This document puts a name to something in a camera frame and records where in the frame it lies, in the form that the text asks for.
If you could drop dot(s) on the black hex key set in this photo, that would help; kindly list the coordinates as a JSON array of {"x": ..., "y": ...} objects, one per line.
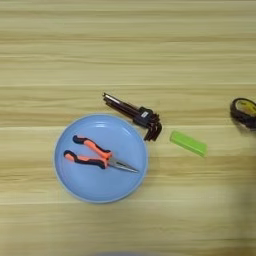
[{"x": 123, "y": 106}]

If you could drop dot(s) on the green rectangular block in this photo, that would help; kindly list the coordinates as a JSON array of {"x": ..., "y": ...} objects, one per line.
[{"x": 188, "y": 143}]

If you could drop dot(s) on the black yellow tape roll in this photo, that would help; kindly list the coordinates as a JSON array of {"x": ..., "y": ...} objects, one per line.
[{"x": 237, "y": 116}]

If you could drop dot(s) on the orange black needle-nose pliers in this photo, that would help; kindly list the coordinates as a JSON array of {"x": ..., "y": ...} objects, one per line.
[{"x": 96, "y": 153}]

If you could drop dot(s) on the blue round plate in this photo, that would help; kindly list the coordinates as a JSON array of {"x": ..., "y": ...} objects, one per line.
[{"x": 100, "y": 186}]

